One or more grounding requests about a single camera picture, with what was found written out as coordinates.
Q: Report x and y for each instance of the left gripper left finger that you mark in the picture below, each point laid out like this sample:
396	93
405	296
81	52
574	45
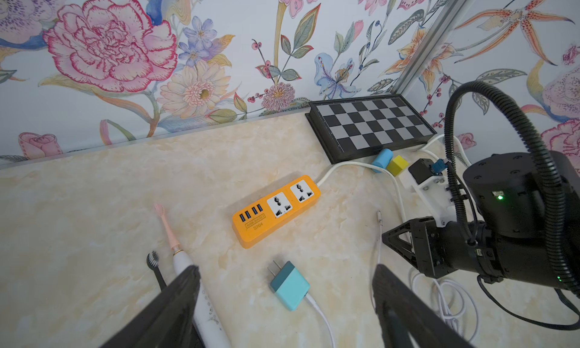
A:
165	322

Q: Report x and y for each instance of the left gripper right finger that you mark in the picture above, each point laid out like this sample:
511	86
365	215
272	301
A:
404	319

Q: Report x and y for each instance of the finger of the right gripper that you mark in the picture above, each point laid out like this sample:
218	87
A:
407	239

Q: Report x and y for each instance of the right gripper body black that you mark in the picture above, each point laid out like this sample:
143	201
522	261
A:
439	251

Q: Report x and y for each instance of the white pink electric toothbrush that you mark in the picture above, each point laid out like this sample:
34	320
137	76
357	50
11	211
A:
203	315

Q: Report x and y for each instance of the teal usb charger adapter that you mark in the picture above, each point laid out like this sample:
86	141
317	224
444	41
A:
289	286

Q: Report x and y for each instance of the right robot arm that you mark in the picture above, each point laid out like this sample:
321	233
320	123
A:
511	216

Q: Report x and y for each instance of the black electric toothbrush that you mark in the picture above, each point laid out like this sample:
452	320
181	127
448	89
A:
153	262

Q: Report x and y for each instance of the yellow cube block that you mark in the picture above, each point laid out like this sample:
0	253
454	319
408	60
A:
397	165

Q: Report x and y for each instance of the blue cylinder block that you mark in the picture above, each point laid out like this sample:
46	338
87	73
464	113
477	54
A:
383	159

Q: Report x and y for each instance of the black white checkerboard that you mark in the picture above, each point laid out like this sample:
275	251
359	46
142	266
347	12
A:
356	128

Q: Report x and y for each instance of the orange power strip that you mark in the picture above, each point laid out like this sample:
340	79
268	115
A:
261	218

